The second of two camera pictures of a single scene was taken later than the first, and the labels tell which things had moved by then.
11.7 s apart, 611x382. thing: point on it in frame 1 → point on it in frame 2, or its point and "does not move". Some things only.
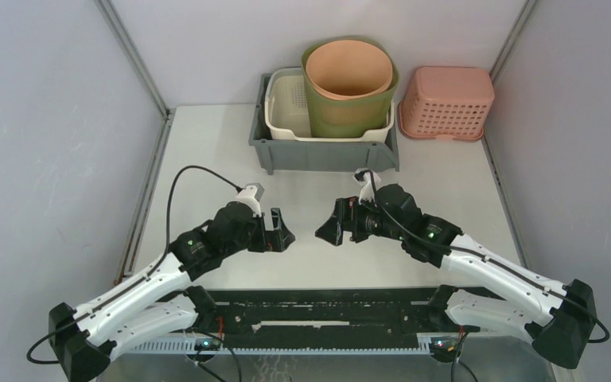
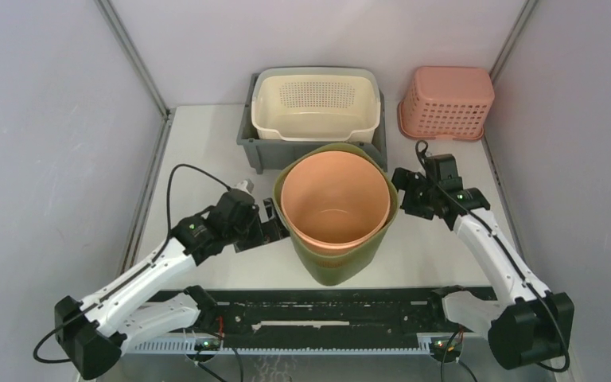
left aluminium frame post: [168, 112] does not move
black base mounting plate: [385, 314] does not move
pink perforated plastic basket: [443, 102] does not move
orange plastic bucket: [348, 69] → [334, 200]
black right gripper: [332, 230] → [405, 180]
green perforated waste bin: [361, 118] → [354, 267]
